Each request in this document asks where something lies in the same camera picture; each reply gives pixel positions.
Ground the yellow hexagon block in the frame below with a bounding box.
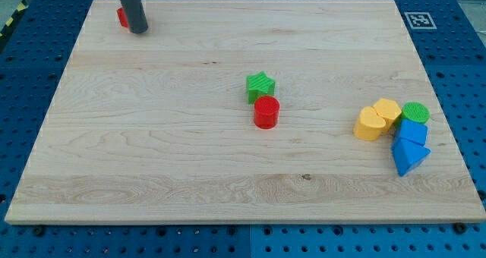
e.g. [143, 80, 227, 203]
[373, 98, 402, 133]

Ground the blue triangle block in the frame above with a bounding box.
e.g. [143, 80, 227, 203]
[392, 139, 431, 177]

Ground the red cylinder block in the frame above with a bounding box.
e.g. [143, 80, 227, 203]
[254, 96, 280, 129]

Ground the green star block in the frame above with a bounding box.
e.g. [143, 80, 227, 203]
[246, 71, 276, 104]

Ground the wooden board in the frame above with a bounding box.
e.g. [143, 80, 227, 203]
[5, 0, 485, 225]

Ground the yellow heart block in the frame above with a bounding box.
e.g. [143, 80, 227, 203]
[353, 106, 387, 141]

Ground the red block behind rod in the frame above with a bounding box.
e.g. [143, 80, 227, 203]
[116, 8, 129, 28]

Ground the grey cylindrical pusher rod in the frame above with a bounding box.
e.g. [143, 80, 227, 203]
[120, 0, 148, 34]

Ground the green cylinder block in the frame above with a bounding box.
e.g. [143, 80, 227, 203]
[394, 102, 430, 128]

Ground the blue cube block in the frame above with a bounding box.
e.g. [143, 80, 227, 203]
[392, 119, 428, 146]

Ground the white fiducial marker tag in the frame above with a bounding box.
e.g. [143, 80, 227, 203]
[405, 11, 437, 30]

